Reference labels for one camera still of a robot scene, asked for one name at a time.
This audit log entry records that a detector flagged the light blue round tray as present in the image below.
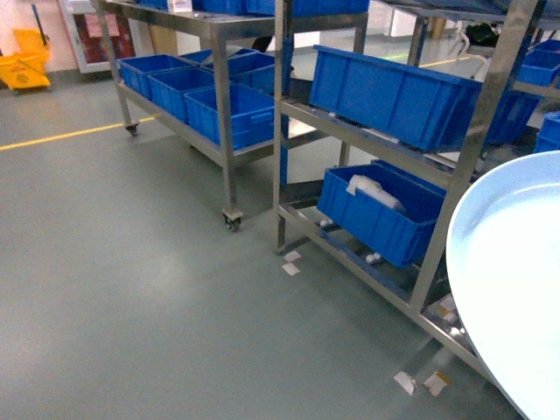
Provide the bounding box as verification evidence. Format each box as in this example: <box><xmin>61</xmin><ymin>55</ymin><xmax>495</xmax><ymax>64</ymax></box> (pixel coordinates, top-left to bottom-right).
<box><xmin>446</xmin><ymin>151</ymin><xmax>559</xmax><ymax>419</ymax></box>

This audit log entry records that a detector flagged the blue bin bottom layer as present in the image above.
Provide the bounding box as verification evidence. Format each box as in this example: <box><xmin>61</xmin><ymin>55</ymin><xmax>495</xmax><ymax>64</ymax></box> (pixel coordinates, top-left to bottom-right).
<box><xmin>317</xmin><ymin>160</ymin><xmax>446</xmax><ymax>268</ymax></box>

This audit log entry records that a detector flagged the blue bin layer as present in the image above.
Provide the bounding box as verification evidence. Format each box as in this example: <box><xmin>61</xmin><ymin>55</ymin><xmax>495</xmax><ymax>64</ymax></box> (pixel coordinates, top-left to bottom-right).
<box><xmin>310</xmin><ymin>45</ymin><xmax>481</xmax><ymax>152</ymax></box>
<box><xmin>317</xmin><ymin>160</ymin><xmax>446</xmax><ymax>268</ymax></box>

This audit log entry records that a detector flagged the steel flow rack shelf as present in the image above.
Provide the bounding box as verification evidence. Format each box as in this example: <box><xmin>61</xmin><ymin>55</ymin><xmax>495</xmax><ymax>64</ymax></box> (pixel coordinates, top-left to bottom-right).
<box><xmin>273</xmin><ymin>1</ymin><xmax>559</xmax><ymax>379</ymax></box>

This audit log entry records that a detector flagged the white plastic bag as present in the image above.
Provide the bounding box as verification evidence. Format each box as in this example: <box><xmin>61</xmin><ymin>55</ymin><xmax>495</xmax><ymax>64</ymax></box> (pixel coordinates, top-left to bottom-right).
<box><xmin>346</xmin><ymin>174</ymin><xmax>406</xmax><ymax>214</ymax></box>

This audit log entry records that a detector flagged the blue bin cart front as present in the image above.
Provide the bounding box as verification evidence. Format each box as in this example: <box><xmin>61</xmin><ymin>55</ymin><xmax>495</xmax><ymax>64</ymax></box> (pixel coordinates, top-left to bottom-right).
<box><xmin>184</xmin><ymin>84</ymin><xmax>275</xmax><ymax>151</ymax></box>

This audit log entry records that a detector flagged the blue bin cart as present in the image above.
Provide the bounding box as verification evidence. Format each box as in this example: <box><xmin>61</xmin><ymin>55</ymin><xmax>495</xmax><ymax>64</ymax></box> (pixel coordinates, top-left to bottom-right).
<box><xmin>184</xmin><ymin>84</ymin><xmax>275</xmax><ymax>151</ymax></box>
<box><xmin>117</xmin><ymin>54</ymin><xmax>191</xmax><ymax>100</ymax></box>
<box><xmin>147</xmin><ymin>66</ymin><xmax>214</xmax><ymax>123</ymax></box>

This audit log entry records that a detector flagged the steel wheeled cart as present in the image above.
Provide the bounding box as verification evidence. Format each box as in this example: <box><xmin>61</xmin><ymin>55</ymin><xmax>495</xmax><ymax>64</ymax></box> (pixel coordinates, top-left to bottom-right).
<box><xmin>89</xmin><ymin>0</ymin><xmax>369</xmax><ymax>233</ymax></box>

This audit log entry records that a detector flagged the blue bin cart middle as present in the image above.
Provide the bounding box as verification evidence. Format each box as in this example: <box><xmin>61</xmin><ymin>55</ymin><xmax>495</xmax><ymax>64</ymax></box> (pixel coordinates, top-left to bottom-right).
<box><xmin>147</xmin><ymin>66</ymin><xmax>214</xmax><ymax>123</ymax></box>

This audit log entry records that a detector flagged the blue bin cart back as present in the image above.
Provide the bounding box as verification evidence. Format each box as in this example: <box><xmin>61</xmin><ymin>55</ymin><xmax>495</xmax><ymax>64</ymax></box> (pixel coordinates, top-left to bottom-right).
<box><xmin>117</xmin><ymin>54</ymin><xmax>191</xmax><ymax>100</ymax></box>

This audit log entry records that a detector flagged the yellow mop bucket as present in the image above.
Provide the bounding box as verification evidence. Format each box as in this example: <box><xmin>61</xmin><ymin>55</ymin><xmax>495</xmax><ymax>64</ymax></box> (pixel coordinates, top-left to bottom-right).
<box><xmin>1</xmin><ymin>29</ymin><xmax>51</xmax><ymax>90</ymax></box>

